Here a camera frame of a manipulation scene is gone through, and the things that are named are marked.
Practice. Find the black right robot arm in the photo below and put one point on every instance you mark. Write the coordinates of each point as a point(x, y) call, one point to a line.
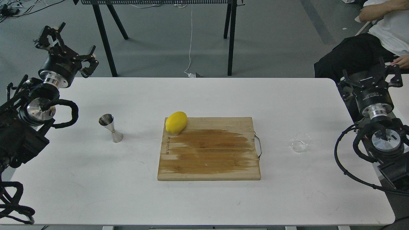
point(383, 139)

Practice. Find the wooden cutting board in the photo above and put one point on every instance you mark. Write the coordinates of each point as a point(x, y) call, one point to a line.
point(210, 149)

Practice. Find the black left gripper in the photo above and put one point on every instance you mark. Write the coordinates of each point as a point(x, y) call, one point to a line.
point(59, 66)

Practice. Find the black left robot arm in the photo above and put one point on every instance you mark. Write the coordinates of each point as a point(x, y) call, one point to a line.
point(34, 105)

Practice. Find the seated person in white shirt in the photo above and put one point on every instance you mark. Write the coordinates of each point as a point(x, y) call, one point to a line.
point(387, 39)

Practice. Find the white side table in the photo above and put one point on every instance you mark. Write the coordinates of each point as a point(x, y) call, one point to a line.
point(400, 98)

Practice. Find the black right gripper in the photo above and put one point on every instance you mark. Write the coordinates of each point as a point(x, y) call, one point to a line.
point(370, 95)

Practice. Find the yellow lemon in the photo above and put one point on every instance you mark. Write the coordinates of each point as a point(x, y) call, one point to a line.
point(176, 122)

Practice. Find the small clear glass cup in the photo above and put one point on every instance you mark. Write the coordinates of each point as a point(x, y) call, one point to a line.
point(301, 142)

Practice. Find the steel double jigger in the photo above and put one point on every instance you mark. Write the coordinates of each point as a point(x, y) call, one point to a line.
point(107, 121)

